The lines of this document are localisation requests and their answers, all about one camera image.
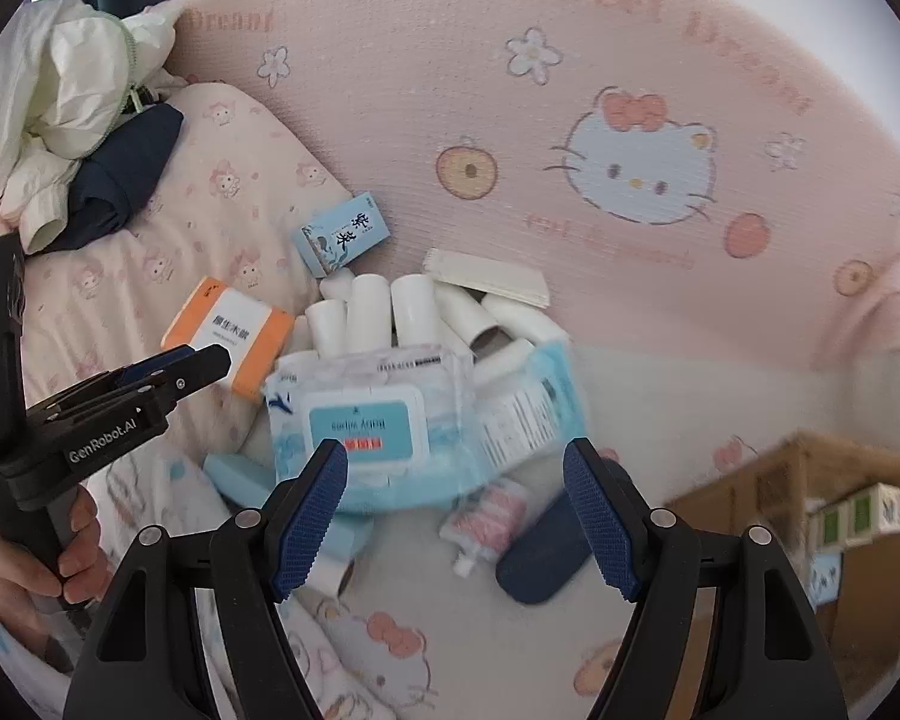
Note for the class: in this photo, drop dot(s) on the pink printed pillow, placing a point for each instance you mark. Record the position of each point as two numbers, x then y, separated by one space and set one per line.
195 165

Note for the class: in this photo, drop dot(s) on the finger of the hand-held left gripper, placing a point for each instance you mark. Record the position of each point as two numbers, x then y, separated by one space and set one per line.
131 375
199 371

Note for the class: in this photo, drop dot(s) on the green and white box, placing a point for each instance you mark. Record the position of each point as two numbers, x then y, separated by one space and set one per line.
829 525
874 511

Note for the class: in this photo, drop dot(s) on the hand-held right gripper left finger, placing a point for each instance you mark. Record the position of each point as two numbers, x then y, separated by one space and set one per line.
315 517

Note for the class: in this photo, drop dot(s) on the blue wet wipes pack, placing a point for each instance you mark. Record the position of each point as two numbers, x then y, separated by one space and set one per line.
360 412

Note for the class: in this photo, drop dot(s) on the brown cardboard box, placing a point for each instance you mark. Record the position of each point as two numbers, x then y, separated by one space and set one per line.
735 525

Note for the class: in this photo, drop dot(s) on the pile of white rolls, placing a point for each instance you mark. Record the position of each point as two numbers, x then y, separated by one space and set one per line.
412 307

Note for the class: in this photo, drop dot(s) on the flat white cardboard piece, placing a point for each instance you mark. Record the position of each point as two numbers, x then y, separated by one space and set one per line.
487 277

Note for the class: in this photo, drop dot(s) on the dark navy cloth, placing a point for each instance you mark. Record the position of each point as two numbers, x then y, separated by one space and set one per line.
120 165

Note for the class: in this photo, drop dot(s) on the small blue printed box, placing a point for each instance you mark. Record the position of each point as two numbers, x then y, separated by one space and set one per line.
825 577
341 236

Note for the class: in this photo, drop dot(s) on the dark blue glasses case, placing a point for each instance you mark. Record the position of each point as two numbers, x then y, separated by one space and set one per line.
547 555

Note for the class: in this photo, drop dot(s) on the pink cat-print bed bumper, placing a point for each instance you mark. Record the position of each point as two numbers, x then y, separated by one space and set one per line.
495 90

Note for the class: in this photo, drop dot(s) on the pink and white spout pouch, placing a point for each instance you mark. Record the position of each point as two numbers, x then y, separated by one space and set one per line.
487 521

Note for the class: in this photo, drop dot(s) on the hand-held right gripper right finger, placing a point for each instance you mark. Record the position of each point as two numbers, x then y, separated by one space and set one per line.
600 525

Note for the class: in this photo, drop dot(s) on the light blue paper box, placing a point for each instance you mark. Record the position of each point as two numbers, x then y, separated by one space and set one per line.
240 476

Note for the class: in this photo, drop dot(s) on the orange and white box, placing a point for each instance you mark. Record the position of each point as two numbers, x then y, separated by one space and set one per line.
225 330

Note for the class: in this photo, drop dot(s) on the white paper tube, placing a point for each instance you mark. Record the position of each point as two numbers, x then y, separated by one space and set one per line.
330 577

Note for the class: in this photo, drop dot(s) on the person's left hand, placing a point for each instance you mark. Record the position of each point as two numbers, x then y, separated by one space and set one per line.
82 540

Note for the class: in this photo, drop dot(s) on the white crumpled jacket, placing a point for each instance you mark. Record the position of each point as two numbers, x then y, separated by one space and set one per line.
60 90

